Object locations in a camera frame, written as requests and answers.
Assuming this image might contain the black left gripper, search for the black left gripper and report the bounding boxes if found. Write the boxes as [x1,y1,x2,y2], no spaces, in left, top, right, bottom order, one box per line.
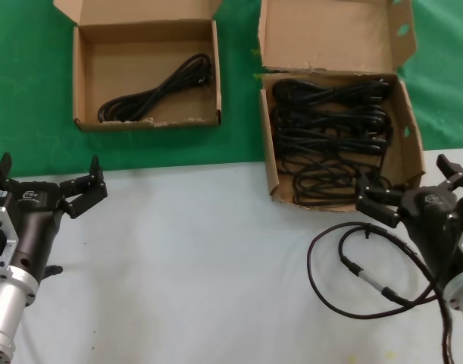
[0,152,110,282]

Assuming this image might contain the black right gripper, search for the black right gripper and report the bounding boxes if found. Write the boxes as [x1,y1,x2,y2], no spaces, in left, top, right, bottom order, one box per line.
[355,152,463,290]

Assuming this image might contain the black power cord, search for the black power cord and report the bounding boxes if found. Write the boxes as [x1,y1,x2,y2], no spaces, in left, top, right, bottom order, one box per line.
[291,151,406,209]
[273,102,393,132]
[272,77,392,103]
[97,52,214,124]
[273,127,392,155]

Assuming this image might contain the square cardboard box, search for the square cardboard box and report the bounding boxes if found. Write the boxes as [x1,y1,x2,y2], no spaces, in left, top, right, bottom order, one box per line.
[52,0,224,133]

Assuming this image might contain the cardboard box with oval holes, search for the cardboard box with oval holes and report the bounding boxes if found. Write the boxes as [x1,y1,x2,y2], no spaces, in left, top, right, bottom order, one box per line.
[257,0,427,212]

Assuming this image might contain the green table mat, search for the green table mat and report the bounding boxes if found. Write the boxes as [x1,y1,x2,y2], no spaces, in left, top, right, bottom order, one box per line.
[0,0,463,180]

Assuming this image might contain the black robot cable with connector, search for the black robot cable with connector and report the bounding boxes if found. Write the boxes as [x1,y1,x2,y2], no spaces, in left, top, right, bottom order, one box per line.
[306,221,461,364]

